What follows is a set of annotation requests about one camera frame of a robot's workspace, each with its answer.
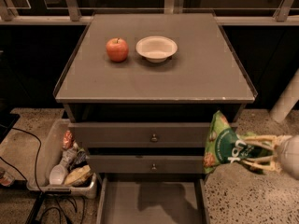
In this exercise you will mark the silver snack packet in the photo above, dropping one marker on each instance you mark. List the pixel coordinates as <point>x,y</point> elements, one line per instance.
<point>69,156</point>

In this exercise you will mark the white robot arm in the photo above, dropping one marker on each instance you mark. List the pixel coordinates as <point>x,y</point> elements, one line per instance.
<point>284,157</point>

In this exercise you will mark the red apple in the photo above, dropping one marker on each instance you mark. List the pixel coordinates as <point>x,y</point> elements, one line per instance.
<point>117,49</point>

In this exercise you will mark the dark snack packet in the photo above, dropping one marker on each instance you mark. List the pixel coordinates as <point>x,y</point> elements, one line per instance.
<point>79,161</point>

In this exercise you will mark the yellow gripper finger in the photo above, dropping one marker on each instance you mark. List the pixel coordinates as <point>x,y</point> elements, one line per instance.
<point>268,142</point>
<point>267,163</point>

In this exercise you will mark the white plastic cup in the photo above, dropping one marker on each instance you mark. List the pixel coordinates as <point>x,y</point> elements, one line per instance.
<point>58,175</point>

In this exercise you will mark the small can on floor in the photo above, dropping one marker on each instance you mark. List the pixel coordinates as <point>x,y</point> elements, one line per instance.
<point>6,179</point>

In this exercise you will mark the metal railing frame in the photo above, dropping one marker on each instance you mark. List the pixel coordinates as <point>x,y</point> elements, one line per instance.
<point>226,12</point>

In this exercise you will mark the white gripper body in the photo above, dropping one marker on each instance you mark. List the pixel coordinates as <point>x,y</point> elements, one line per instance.
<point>289,155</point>

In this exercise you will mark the green rice chip bag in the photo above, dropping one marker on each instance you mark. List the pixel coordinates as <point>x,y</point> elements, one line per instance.
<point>224,145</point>

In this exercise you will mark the yellow snack bag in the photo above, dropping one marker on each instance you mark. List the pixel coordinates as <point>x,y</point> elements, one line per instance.
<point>78,176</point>

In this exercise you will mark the grey middle drawer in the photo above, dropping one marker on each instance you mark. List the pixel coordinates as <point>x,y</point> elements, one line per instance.
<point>118,164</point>

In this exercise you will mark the grey top drawer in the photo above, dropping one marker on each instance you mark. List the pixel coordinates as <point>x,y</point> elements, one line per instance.
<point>140,134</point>

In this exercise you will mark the grey bottom drawer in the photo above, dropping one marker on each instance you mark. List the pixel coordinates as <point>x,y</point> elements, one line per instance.
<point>152,199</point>

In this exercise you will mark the grey drawer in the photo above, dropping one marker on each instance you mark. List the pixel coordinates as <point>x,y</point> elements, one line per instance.
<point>118,164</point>
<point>140,134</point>
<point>152,199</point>

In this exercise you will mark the orange snack packet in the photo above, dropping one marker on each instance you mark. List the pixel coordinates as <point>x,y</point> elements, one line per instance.
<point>68,140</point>

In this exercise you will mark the grey drawer cabinet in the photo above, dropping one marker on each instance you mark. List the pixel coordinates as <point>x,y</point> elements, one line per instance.
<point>201,78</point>

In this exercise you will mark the white paper bowl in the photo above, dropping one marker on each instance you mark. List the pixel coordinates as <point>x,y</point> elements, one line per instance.
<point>156,49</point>

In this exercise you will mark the clear plastic storage bin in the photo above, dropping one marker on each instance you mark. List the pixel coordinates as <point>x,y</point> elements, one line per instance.
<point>50,155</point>

